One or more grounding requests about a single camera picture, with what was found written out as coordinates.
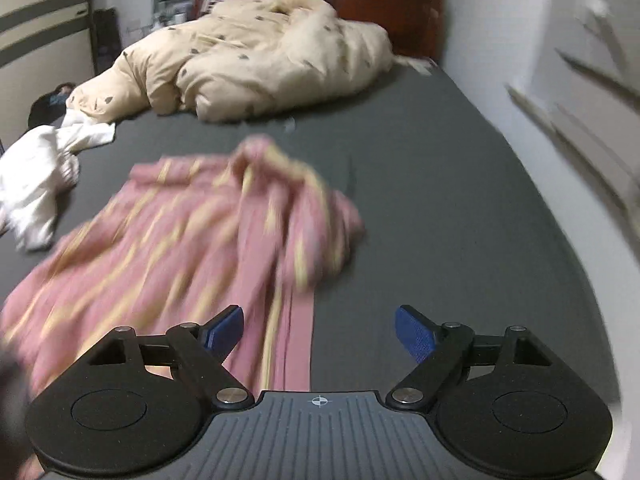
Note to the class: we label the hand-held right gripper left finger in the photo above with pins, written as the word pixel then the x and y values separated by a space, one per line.
pixel 225 330

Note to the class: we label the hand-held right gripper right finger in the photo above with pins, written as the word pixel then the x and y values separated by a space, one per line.
pixel 415 332

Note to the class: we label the pink striped knit sweater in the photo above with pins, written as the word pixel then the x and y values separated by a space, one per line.
pixel 175 235

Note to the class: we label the dark clothes pile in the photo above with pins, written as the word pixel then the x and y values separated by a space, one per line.
pixel 47 107

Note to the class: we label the bed with grey sheet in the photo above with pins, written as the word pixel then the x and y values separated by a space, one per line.
pixel 450 200

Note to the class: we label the crumpled white garment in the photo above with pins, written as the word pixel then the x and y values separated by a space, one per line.
pixel 35 185

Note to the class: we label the stone windowsill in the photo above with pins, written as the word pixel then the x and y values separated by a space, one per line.
pixel 565 145

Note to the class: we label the beige spotted duvet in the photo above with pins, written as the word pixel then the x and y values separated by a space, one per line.
pixel 250 55

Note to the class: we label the beige drawer box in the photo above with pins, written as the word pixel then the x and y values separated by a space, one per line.
pixel 600 110

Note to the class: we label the black hanging bag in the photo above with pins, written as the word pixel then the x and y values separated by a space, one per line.
pixel 106 40

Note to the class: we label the dark red wooden headboard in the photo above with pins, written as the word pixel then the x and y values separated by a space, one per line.
pixel 380 5

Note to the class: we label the beige wardrobe with grey stripes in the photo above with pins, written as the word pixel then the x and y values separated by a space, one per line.
pixel 35 35

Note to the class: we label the white wall charger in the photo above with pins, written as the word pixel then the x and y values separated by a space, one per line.
pixel 597 7

